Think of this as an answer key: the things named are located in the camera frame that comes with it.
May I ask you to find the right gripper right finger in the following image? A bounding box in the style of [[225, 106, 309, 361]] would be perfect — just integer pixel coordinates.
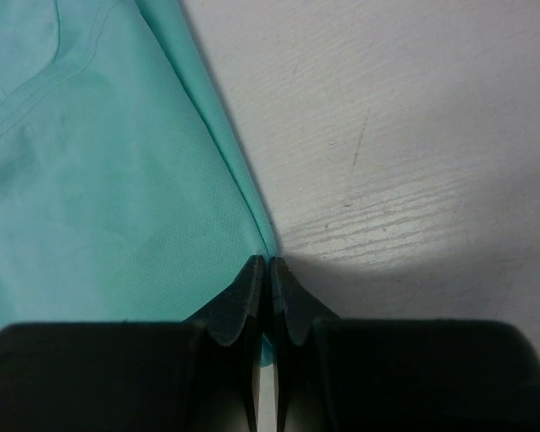
[[269, 257, 540, 431]]

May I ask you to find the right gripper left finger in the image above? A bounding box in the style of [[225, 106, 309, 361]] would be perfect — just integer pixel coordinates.
[[0, 256, 265, 431]]

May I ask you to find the mint green t shirt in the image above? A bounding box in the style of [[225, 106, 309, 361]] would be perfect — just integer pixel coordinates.
[[0, 0, 278, 370]]

